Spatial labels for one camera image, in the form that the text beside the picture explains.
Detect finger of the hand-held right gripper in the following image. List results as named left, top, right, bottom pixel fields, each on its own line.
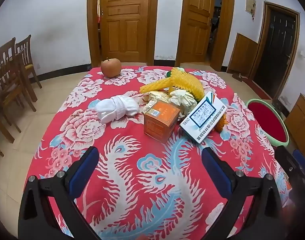
left=274, top=145, right=305, bottom=181
left=293, top=149, right=305, bottom=173

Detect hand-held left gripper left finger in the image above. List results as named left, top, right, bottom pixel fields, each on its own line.
left=18, top=146, right=100, bottom=240

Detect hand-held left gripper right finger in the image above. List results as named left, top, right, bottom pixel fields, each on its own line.
left=201, top=147, right=296, bottom=240

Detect red bin with green rim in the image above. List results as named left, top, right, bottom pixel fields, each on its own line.
left=245, top=98, right=290, bottom=147

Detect orange snack packet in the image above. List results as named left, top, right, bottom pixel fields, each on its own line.
left=214, top=109, right=227, bottom=133

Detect white and blue box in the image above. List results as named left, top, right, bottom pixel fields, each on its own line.
left=179, top=91, right=228, bottom=144

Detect white socks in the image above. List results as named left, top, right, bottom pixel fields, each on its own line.
left=94, top=95, right=140, bottom=124

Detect orange cardboard box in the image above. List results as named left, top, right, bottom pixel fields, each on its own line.
left=144, top=101, right=181, bottom=144

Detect white tissue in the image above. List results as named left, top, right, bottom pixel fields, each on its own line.
left=168, top=89, right=196, bottom=117
left=142, top=91, right=169, bottom=114

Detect wooden cabinet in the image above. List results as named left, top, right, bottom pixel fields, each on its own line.
left=284, top=93, right=305, bottom=155

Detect red floral tablecloth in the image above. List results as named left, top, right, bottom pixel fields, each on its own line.
left=25, top=66, right=293, bottom=240

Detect red apple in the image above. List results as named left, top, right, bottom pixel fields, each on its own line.
left=100, top=57, right=122, bottom=78

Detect dark metal door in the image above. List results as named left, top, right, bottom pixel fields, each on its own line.
left=249, top=1, right=300, bottom=100

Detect wooden chair with yellow cushion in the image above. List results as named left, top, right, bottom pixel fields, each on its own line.
left=15, top=34, right=43, bottom=89

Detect wooden door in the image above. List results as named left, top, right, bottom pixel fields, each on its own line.
left=175, top=0, right=236, bottom=68
left=87, top=0, right=160, bottom=67

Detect wooden wall panel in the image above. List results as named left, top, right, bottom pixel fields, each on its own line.
left=227, top=32, right=258, bottom=74

